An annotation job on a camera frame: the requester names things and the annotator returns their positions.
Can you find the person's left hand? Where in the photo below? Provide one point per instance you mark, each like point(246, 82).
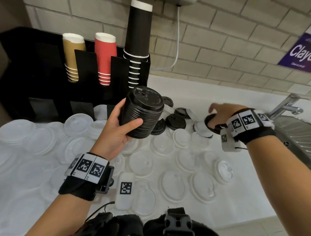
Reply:
point(109, 138)

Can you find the person's right hand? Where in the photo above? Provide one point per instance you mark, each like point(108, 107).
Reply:
point(226, 111)

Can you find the white lids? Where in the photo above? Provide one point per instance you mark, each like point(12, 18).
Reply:
point(141, 163)

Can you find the stack of black lids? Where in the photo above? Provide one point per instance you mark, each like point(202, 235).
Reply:
point(143, 111)

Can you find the black cup holder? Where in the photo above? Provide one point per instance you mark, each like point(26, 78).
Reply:
point(36, 73)

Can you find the person's right forearm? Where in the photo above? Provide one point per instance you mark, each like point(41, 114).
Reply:
point(279, 180)

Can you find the person's left forearm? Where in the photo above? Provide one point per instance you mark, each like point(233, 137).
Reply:
point(63, 216)

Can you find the black right wrist marker band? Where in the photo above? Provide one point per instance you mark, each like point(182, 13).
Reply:
point(257, 136)

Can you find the black wrist marker band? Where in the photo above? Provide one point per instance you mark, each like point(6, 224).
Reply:
point(257, 136)
point(73, 187)

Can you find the steel faucet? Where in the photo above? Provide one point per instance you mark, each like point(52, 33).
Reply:
point(284, 104)

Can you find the black left wrist marker band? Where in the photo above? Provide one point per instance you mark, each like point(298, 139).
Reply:
point(73, 187)

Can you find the steel sink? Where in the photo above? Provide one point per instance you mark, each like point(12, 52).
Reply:
point(296, 136)

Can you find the stack of red paper cups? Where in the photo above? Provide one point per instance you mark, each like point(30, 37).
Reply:
point(105, 56)

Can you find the black chest harness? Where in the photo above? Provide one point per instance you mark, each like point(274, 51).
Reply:
point(126, 226)

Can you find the stack of gold paper cups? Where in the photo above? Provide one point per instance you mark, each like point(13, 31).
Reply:
point(70, 53)

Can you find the stack of black paper cups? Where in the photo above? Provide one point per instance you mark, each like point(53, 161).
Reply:
point(138, 29)

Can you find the blue wall sign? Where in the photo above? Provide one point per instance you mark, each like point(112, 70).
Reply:
point(298, 53)

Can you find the grey wall-mounted appliance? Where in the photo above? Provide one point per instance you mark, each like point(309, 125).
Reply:
point(182, 2)

